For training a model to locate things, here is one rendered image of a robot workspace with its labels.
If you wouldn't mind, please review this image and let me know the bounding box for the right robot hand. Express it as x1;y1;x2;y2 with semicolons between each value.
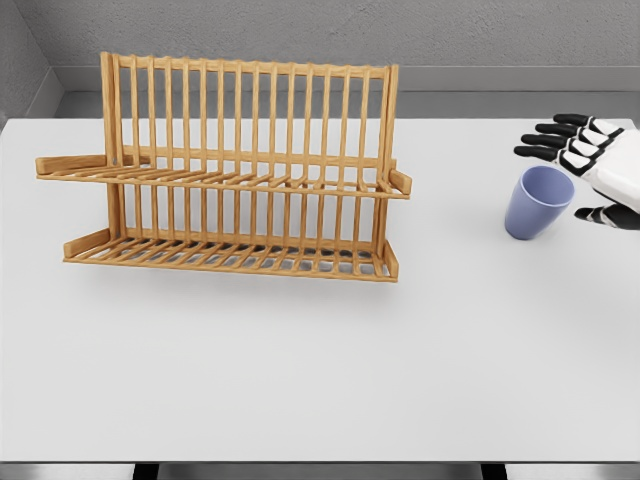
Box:
513;113;640;232

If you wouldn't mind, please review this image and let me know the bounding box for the blue plastic cup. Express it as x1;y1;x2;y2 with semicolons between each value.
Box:
503;166;576;242

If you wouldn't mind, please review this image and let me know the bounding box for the wooden two-tier dish rack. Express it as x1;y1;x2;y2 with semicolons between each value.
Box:
35;51;414;284

